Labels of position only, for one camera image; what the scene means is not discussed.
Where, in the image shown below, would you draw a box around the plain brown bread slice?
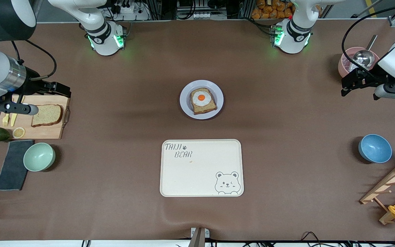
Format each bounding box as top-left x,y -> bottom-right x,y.
31,104 -> 63,128

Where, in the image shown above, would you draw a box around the pale lilac round plate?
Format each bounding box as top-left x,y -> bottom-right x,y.
180,80 -> 224,120

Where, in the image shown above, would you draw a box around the fried egg with orange yolk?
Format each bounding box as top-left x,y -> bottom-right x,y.
192,92 -> 212,107

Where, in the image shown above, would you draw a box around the pink bowl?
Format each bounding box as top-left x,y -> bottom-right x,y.
338,47 -> 380,79

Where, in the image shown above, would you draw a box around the metal scoop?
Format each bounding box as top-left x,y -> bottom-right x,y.
352,34 -> 378,70

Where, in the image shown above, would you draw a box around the wooden cutting board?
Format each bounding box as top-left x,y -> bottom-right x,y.
0,94 -> 71,140

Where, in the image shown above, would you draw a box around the yellow plastic knife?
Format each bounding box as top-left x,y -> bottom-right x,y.
11,95 -> 25,127

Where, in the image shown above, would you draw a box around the blue bowl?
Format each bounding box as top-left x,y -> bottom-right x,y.
358,134 -> 393,164

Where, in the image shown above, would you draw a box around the mint green bowl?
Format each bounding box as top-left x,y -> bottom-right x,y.
23,142 -> 56,172

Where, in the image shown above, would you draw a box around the dark grey cloth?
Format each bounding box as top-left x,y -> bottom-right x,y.
0,140 -> 34,191

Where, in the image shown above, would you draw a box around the wooden drying rack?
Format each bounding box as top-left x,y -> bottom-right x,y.
360,158 -> 395,226

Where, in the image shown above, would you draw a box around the white power strip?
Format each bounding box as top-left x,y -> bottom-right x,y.
113,3 -> 150,21
191,11 -> 228,20

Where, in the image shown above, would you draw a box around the orange snack bags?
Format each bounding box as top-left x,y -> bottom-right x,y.
252,0 -> 294,20

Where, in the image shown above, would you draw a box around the cream tray with bear print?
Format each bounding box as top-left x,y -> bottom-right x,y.
160,139 -> 244,198

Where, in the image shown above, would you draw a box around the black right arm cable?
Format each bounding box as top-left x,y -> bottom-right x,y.
11,39 -> 58,82

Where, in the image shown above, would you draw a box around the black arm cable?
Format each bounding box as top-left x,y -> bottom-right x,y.
342,5 -> 395,78
11,39 -> 58,82

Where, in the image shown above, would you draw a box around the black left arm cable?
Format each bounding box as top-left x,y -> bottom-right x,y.
342,5 -> 395,78

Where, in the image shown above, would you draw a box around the black floor cables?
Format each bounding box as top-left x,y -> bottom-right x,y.
300,232 -> 395,247

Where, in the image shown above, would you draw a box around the grey metal camera mount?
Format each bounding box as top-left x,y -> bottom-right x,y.
188,227 -> 210,247

